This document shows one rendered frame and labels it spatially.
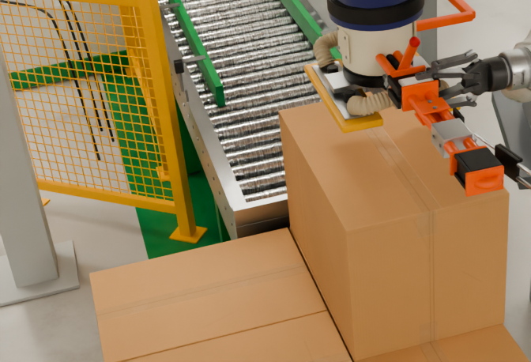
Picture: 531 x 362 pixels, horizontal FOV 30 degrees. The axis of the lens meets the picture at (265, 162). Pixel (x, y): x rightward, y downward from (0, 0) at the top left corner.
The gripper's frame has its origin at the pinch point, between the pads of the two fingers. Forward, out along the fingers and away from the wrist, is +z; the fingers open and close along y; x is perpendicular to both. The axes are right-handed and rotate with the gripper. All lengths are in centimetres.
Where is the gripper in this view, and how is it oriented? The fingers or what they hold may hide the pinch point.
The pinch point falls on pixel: (415, 90)
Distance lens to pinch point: 217.9
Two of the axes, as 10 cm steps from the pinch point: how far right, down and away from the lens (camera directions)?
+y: 1.0, 8.4, 5.3
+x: -2.4, -5.0, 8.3
